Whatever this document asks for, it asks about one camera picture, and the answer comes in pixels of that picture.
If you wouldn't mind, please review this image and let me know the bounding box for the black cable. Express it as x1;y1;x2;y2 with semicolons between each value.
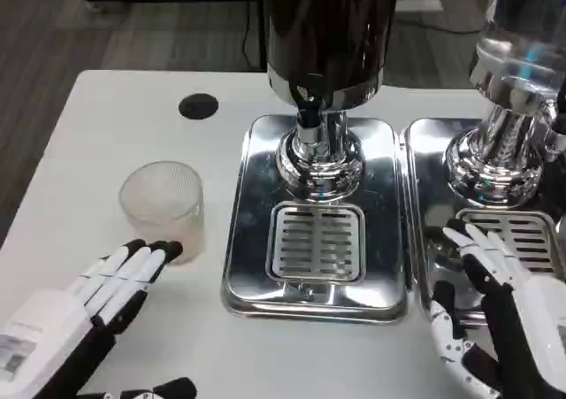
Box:
241;1;266;73

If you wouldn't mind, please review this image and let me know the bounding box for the dark drink dispenser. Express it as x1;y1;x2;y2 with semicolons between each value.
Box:
261;0;400;202

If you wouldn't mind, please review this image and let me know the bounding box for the steel drip tray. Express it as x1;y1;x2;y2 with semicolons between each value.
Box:
219;114;411;327
403;117;566;329

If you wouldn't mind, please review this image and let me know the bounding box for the black round cable grommet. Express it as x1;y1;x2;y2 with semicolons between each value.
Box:
178;92;219;121

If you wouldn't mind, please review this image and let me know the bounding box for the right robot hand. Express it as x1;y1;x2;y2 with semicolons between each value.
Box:
430;218;566;399

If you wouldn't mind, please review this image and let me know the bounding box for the clear ribbed glass cup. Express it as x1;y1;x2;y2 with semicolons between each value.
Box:
119;160;206;266

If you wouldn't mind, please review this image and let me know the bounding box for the clear drink dispenser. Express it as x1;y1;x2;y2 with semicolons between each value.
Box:
444;0;566;209

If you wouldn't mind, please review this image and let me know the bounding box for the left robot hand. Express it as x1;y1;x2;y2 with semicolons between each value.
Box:
0;238;198;399

